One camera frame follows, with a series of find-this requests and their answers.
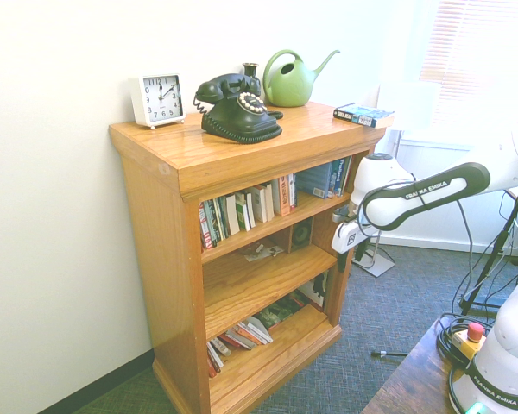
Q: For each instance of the black pen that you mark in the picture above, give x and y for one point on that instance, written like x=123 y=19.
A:
x=388 y=354

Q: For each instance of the green plastic watering can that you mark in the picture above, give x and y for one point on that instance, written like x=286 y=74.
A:
x=289 y=88

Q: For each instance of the fallen orange white book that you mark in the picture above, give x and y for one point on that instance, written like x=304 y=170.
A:
x=251 y=334

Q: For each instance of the flat green cover book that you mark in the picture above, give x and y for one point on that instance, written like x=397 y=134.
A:
x=280 y=311

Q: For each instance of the black vintage rotary telephone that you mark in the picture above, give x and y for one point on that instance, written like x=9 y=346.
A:
x=237 y=121

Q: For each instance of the clear plastic hardware bag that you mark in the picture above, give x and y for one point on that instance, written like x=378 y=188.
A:
x=261 y=252

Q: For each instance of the cream white book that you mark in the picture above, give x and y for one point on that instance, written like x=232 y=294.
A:
x=269 y=201

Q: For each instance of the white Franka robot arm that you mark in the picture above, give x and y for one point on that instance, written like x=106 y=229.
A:
x=427 y=194

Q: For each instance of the blue Thailand guide book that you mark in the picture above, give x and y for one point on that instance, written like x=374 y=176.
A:
x=336 y=174

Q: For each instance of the fallen white book with lettering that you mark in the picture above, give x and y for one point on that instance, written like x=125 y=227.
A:
x=220 y=346

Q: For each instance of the slim white red book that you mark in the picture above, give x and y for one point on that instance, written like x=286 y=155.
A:
x=348 y=170

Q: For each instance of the white book with red print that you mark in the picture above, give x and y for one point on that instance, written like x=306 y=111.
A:
x=292 y=190

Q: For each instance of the black tripod stand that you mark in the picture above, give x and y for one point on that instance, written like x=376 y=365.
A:
x=494 y=254

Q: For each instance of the white window blind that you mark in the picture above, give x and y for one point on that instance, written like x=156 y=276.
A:
x=479 y=56

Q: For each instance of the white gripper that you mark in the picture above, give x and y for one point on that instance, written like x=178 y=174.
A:
x=351 y=239

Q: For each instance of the blue paperback book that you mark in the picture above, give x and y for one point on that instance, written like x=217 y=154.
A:
x=364 y=115

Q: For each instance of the red and white book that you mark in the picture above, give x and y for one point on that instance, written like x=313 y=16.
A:
x=204 y=226

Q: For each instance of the white book with pages showing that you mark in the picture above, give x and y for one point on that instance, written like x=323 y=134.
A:
x=232 y=214

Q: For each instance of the white square alarm clock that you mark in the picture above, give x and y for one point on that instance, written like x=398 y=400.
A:
x=159 y=101

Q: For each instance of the red emergency stop button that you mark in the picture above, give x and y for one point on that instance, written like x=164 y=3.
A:
x=471 y=338

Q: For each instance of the oak wooden bookshelf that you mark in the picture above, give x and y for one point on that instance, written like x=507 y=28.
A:
x=241 y=284

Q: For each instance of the green spine book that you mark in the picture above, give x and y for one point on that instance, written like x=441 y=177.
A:
x=242 y=211

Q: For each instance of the grey blue leaning book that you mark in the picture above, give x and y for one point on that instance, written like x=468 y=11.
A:
x=315 y=179

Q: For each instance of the small dark vase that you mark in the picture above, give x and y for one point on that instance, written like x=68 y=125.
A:
x=250 y=69

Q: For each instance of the dark green book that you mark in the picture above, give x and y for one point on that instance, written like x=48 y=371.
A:
x=212 y=221

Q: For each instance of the orange spine book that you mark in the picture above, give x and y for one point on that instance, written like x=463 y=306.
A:
x=285 y=195

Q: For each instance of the grey white book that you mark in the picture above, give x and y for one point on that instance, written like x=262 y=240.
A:
x=276 y=196

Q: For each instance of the thick white book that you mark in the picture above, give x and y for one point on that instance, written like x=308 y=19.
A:
x=260 y=202

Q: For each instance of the thin white book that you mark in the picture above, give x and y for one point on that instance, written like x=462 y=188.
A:
x=250 y=210

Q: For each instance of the small wooden speaker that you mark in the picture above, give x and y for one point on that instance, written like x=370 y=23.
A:
x=301 y=235

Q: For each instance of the white book with black picture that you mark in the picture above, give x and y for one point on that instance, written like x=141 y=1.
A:
x=317 y=291

